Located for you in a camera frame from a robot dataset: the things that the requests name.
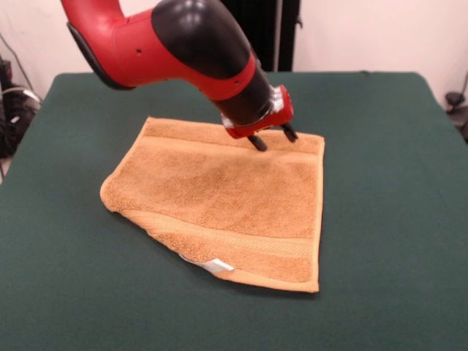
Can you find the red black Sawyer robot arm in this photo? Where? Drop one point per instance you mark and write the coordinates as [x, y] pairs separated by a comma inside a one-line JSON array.
[[164, 44]]

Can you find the black power adapter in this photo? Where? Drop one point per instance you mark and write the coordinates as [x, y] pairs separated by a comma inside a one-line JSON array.
[[453, 98]]

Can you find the orange terry towel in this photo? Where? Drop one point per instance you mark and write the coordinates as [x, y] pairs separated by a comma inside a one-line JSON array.
[[226, 204]]

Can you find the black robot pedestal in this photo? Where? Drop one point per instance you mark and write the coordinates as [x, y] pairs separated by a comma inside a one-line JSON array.
[[267, 36]]

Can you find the dark green table cloth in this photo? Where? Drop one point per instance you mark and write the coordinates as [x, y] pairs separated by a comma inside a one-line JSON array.
[[384, 219]]

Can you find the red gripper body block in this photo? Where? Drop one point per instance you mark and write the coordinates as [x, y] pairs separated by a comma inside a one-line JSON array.
[[270, 122]]

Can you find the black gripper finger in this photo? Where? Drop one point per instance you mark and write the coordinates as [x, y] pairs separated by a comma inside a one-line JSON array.
[[259, 143], [291, 134]]

